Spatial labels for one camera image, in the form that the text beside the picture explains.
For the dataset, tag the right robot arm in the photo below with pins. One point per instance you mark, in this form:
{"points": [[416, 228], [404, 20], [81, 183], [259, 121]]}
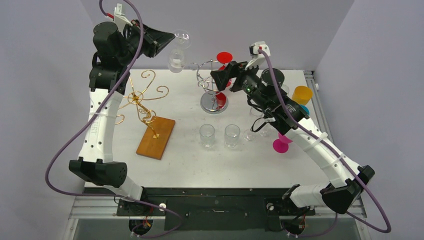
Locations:
{"points": [[346, 177]]}

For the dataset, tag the clear champagne flute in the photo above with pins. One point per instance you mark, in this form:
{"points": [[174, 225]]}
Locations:
{"points": [[254, 114]]}

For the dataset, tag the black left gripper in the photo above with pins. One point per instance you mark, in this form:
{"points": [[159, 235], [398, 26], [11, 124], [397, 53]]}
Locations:
{"points": [[155, 40]]}

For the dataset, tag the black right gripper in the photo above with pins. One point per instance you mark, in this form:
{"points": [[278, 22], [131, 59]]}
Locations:
{"points": [[232, 73]]}

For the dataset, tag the gold rack with wooden base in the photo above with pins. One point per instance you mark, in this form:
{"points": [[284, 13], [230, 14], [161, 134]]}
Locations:
{"points": [[158, 129]]}

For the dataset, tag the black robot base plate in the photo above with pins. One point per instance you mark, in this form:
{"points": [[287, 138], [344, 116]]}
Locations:
{"points": [[198, 209]]}

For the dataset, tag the clear etched goblet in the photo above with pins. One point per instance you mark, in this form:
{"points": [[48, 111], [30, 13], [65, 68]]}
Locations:
{"points": [[231, 135]]}

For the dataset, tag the yellow wine glass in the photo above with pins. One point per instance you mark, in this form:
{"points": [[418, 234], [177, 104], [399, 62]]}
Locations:
{"points": [[302, 95]]}

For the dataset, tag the clear glass silver rack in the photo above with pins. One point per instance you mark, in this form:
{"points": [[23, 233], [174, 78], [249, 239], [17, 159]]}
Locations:
{"points": [[177, 57]]}

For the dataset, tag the silver wire glass rack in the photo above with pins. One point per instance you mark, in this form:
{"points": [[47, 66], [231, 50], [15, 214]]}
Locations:
{"points": [[212, 101]]}

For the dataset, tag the blue wine glass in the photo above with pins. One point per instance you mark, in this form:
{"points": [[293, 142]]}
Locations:
{"points": [[305, 109]]}

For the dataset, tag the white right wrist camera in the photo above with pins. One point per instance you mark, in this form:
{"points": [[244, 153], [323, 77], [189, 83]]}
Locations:
{"points": [[257, 57]]}

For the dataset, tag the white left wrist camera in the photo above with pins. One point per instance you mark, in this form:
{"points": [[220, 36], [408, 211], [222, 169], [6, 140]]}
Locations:
{"points": [[119, 17]]}

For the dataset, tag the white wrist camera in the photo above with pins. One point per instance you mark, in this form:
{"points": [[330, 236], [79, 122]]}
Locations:
{"points": [[257, 57], [119, 17]]}

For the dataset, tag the red wine glass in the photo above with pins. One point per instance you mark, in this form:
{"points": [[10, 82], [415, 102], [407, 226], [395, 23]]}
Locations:
{"points": [[223, 58]]}

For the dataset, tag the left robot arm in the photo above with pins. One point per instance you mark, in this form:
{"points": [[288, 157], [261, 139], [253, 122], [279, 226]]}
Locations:
{"points": [[115, 50]]}

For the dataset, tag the clear glass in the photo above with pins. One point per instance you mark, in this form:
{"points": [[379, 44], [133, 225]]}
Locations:
{"points": [[265, 131], [207, 135]]}

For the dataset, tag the pink wine glass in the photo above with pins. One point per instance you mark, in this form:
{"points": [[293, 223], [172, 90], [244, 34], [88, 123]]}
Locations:
{"points": [[282, 144]]}

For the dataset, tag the clear glass back gold rack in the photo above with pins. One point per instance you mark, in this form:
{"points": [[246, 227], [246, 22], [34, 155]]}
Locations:
{"points": [[285, 88]]}

